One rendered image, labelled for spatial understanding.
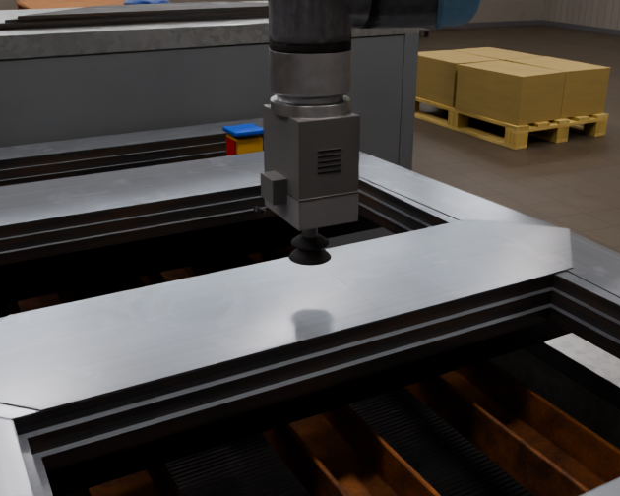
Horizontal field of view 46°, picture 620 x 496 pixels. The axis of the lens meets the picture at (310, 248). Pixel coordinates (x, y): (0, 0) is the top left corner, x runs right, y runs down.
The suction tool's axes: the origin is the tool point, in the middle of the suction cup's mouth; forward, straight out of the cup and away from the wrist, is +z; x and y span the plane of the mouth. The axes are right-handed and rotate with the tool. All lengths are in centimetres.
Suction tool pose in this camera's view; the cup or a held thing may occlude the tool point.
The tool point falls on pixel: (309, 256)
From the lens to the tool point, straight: 74.8
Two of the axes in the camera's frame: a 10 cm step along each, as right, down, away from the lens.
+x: 9.0, -1.7, 4.0
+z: 0.0, 9.3, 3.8
